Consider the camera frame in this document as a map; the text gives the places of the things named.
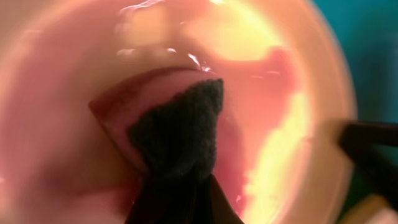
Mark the dark green scrubbing sponge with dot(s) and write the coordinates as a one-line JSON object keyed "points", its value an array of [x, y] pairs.
{"points": [[164, 122]]}

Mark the teal plastic tray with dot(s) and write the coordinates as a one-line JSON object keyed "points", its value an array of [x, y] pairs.
{"points": [[367, 32]]}

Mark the yellow plate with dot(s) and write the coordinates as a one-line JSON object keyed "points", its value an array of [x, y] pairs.
{"points": [[285, 88], [373, 209]]}

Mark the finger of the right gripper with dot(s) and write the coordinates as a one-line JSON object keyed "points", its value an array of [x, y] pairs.
{"points": [[358, 141]]}

